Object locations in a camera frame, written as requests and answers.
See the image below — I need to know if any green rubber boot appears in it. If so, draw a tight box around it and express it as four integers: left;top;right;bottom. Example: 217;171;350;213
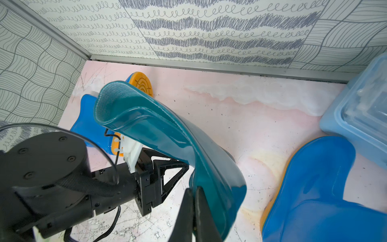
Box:
94;81;247;239

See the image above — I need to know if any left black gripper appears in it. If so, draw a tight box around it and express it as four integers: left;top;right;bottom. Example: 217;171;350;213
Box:
36;134;189;239

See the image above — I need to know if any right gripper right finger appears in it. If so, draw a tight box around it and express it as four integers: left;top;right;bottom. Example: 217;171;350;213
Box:
195;187;222;242

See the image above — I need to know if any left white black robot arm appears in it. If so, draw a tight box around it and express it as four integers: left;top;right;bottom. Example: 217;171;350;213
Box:
1;132;188;242

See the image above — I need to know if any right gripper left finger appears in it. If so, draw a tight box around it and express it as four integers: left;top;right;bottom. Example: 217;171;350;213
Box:
168;189;194;242

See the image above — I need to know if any blue rubber boot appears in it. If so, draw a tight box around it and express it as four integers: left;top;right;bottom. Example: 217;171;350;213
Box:
70;72;154;157
261;136;387;242

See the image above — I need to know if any light blue plastic toolbox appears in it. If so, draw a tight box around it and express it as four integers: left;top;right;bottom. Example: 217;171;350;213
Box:
319;53;387;168

